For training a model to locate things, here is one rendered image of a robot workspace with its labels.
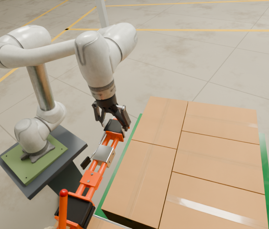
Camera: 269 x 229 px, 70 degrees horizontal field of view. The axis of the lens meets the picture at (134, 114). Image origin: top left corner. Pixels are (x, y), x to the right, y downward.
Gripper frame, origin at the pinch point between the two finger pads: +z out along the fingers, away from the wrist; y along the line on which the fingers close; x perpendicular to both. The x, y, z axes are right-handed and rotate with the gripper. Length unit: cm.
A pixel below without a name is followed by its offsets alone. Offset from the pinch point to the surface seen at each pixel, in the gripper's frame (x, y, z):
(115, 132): -3.2, 1.9, -2.1
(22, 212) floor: -30, -115, 124
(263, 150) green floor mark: 102, 102, 125
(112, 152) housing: -11.6, 3.7, -0.5
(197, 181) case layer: 22, 39, 70
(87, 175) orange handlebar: -23.1, -0.7, -1.2
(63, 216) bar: -38.1, 1.9, -6.5
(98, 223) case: -30.5, -1.3, 29.6
